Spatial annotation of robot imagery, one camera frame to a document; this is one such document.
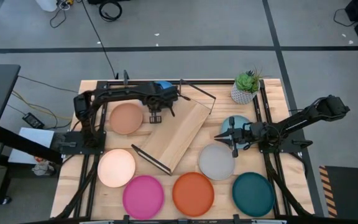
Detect pale peach plate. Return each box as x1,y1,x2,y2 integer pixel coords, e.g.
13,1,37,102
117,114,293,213
97,148,137,189

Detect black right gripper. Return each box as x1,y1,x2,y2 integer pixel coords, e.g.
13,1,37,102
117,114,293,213
213,116,270,158

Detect thin black cable loop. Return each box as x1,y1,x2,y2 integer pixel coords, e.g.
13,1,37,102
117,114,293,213
333,7,357,27

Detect grey plate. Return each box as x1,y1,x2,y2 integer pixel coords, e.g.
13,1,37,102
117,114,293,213
198,142,236,181

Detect coiled black cable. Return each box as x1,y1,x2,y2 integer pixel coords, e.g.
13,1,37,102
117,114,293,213
98,1,123,22

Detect black power adapter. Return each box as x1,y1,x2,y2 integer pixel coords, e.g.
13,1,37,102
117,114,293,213
22,112,45,129

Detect white flat box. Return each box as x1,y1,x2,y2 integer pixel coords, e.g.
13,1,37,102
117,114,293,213
7,127,56,165

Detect white container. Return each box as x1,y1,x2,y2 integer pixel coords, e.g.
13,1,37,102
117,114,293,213
35,0,58,12

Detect crumpled bag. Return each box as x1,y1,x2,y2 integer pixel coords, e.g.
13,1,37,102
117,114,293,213
31,156,56,177

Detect black mat with striped edge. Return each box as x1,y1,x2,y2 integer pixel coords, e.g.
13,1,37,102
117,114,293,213
318,165,358,219

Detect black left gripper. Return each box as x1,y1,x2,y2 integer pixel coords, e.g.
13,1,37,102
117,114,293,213
140,86,180,124

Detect long black floor cable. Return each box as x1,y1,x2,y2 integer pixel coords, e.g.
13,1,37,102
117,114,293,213
81,0,118,79

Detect tan plate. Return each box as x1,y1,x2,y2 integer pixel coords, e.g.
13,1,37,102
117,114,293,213
109,102,144,136

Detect dark teal plate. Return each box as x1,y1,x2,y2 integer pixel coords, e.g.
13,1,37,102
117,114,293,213
232,172,275,218

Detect magenta plate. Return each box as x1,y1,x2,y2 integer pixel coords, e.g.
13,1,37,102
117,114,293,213
122,175,165,221

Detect light blue plate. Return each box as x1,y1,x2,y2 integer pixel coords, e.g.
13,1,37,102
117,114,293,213
221,114,253,150

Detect yellow cable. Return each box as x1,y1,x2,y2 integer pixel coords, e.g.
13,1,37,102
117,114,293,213
10,90,73,121

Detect succulent in white patterned pot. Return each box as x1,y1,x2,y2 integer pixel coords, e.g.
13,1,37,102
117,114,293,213
230,68,264,105

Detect orange plate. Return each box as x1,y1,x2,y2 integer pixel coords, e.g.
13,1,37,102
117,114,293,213
172,172,215,218

